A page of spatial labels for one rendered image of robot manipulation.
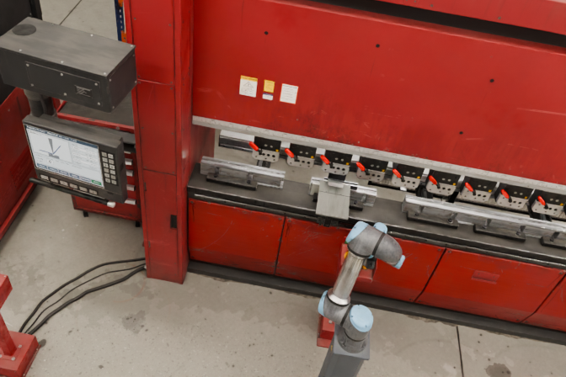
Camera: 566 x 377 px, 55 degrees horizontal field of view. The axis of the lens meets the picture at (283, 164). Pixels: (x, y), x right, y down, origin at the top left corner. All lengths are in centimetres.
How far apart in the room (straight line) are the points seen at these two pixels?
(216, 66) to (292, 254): 137
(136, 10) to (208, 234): 158
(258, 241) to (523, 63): 184
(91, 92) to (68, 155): 41
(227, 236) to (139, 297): 75
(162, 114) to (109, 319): 153
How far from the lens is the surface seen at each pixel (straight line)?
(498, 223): 344
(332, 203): 306
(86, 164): 258
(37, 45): 242
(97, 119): 354
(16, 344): 364
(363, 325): 265
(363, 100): 277
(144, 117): 283
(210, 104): 292
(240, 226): 339
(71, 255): 408
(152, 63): 261
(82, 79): 229
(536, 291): 379
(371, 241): 244
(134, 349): 363
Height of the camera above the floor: 321
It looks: 43 degrees down
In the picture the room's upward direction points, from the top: 10 degrees clockwise
